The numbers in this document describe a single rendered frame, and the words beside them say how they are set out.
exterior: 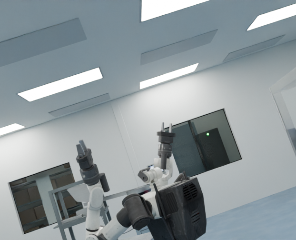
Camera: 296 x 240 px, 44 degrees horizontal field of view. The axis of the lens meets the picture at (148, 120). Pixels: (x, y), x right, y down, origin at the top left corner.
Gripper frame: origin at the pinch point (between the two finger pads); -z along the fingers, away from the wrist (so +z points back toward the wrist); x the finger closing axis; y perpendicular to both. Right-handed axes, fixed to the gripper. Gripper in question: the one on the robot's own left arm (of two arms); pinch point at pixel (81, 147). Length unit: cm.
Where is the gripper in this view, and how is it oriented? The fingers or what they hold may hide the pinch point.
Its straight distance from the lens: 183.8
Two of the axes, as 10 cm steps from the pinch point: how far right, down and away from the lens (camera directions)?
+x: 0.7, -3.1, 9.5
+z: 2.5, 9.2, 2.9
